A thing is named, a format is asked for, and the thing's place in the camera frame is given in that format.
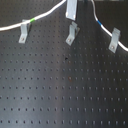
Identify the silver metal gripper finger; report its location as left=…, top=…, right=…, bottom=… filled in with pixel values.
left=66, top=0, right=77, bottom=20

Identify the white cable with coloured marks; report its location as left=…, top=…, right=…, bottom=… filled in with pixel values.
left=0, top=0, right=128, bottom=53

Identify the black perforated breadboard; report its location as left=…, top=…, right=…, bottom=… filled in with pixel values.
left=0, top=1, right=128, bottom=128

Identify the middle grey cable clip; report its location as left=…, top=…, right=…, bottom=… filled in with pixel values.
left=66, top=22, right=80, bottom=45

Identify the grey cable clip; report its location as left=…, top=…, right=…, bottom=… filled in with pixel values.
left=19, top=20, right=31, bottom=44
left=66, top=22, right=80, bottom=45
left=109, top=28, right=120, bottom=53

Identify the left grey cable clip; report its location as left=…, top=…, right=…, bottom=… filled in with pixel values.
left=19, top=20, right=31, bottom=44

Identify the right grey cable clip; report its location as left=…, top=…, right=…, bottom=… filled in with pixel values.
left=109, top=28, right=120, bottom=53

